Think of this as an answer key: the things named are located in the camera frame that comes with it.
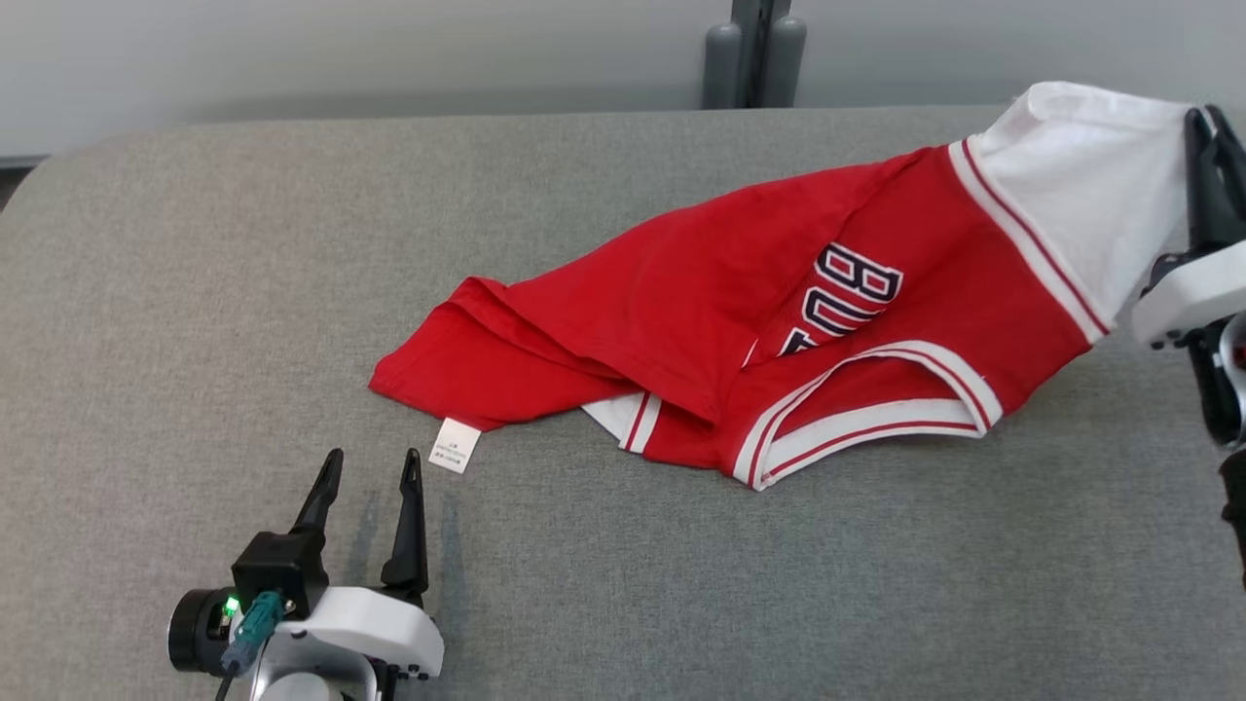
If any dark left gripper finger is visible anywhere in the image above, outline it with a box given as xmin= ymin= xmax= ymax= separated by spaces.
xmin=290 ymin=448 xmax=346 ymax=536
xmin=380 ymin=448 xmax=430 ymax=607

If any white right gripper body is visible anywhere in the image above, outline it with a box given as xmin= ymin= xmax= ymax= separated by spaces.
xmin=1131 ymin=239 xmax=1246 ymax=350

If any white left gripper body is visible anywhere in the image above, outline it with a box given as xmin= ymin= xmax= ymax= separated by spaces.
xmin=275 ymin=586 xmax=446 ymax=680

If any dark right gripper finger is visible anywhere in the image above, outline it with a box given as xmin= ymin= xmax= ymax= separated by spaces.
xmin=1207 ymin=104 xmax=1246 ymax=244
xmin=1185 ymin=107 xmax=1223 ymax=252

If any red basketball jersey white trim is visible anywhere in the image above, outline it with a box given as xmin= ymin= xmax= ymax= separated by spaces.
xmin=368 ymin=81 xmax=1203 ymax=491

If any teal plug left camera cable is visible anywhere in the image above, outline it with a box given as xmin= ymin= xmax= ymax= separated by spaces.
xmin=216 ymin=592 xmax=285 ymax=701

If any grey cylindrical post cap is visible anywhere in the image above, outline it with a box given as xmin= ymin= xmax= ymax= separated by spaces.
xmin=764 ymin=15 xmax=807 ymax=108
xmin=703 ymin=21 xmax=744 ymax=110

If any grey metal partition post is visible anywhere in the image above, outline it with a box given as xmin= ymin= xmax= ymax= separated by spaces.
xmin=730 ymin=0 xmax=794 ymax=108

